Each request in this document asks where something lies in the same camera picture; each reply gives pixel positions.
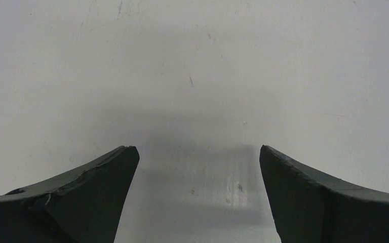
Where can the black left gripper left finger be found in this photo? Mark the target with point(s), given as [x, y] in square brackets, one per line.
[81, 205]

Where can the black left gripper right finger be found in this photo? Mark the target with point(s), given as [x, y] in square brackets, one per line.
[308, 205]

